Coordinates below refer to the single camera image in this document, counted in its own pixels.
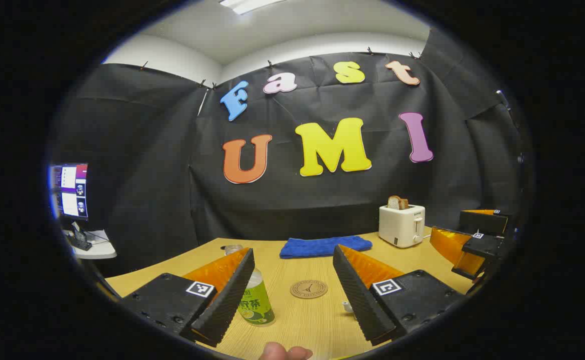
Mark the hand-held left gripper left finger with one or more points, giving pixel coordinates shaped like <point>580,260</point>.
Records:
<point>225,300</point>

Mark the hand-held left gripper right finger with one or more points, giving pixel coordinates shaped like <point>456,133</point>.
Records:
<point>357,292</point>

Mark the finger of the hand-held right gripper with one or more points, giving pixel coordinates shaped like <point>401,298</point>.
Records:
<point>482,224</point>
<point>485,247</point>

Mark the white teacup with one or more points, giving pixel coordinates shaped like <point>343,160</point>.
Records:
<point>347,306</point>

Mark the green label water bottle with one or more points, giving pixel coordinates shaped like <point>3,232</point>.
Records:
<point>257,300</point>

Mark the round wooden coaster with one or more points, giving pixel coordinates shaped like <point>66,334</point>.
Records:
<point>309,289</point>

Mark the blue towel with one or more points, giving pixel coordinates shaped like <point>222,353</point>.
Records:
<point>322,246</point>

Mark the white toaster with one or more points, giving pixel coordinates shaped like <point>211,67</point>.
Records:
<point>400,225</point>

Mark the toasted bread slice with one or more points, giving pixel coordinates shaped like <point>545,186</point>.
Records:
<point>396,202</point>

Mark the white side table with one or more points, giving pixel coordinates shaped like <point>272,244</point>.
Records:
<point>102,248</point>

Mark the computer monitor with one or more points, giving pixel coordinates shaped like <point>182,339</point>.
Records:
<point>74,190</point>

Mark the ceiling light panel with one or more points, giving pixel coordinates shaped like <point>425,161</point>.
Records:
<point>250,5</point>

